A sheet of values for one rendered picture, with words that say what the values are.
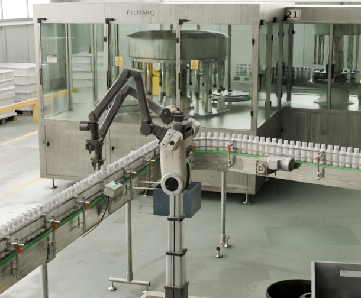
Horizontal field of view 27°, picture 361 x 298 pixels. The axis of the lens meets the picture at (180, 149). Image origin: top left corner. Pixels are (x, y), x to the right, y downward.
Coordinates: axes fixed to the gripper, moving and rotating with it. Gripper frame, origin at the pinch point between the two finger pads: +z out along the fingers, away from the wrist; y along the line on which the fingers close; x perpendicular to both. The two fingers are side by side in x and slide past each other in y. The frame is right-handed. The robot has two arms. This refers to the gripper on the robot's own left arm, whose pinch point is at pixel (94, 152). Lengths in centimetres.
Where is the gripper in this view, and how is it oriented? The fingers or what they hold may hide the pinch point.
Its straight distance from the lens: 500.5
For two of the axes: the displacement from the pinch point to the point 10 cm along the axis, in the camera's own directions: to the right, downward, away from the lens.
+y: 9.6, 0.6, -2.8
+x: 2.9, -1.8, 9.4
